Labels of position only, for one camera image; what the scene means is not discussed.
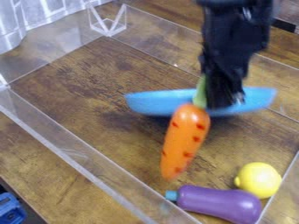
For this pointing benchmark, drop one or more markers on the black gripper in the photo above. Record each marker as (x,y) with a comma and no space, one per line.
(235,33)

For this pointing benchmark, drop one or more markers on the orange toy carrot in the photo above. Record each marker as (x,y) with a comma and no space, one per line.
(187,131)

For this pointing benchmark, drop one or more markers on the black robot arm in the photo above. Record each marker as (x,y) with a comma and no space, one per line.
(225,3)

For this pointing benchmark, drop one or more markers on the blue round tray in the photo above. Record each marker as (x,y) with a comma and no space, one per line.
(161,102)

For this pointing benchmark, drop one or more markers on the dark baseboard strip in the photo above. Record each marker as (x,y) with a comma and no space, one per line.
(284,25)

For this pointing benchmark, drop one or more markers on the yellow toy lemon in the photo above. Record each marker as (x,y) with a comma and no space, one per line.
(259,179)

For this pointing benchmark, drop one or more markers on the purple toy eggplant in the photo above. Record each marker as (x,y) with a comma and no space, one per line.
(232,205)

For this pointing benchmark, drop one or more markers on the white grid curtain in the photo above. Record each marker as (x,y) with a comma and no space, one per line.
(22,15)

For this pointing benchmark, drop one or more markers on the blue plastic object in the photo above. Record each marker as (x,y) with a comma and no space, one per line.
(12,213)

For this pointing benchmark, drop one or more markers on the clear acrylic enclosure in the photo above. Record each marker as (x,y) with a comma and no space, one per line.
(80,155)

